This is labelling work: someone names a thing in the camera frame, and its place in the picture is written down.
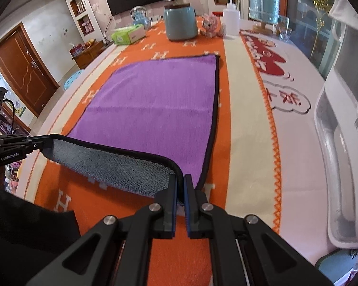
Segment dark trousers of operator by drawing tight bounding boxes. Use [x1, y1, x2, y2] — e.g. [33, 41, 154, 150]
[0, 189, 81, 285]

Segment light blue stool right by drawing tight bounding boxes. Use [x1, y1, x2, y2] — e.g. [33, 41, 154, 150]
[315, 249, 358, 285]

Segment wooden TV cabinet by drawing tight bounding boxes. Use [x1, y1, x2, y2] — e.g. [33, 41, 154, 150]
[72, 41, 105, 70]

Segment clear drinking glass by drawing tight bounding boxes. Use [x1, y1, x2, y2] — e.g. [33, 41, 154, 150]
[275, 15, 292, 42]

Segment white wall shelf unit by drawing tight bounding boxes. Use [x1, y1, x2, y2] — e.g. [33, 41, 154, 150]
[65, 0, 105, 43]

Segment light blue round stool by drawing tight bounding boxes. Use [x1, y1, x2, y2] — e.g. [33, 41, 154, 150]
[63, 70, 83, 90]

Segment white printed tablecloth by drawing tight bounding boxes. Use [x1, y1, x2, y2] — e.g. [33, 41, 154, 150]
[39, 21, 334, 263]

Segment white cloth cover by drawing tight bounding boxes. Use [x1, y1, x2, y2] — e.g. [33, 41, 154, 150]
[328, 0, 358, 31]

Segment white squeeze bottle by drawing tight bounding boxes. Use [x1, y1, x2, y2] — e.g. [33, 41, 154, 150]
[223, 0, 241, 36]

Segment purple grey microfibre towel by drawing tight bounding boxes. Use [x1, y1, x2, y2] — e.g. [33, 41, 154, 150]
[35, 55, 219, 214]

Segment teal ceramic jar brown lid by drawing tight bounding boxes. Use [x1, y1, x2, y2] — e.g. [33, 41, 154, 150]
[163, 3, 198, 41]

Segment green tissue pack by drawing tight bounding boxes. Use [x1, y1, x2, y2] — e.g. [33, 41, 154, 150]
[111, 24, 146, 45]

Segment brown wooden door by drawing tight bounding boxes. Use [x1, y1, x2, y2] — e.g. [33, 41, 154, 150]
[0, 23, 59, 117]

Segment orange H-pattern table runner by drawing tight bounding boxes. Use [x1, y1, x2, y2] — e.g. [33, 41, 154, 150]
[23, 16, 283, 286]

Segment pink plush toy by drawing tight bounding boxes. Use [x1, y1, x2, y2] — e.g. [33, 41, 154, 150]
[200, 14, 226, 38]

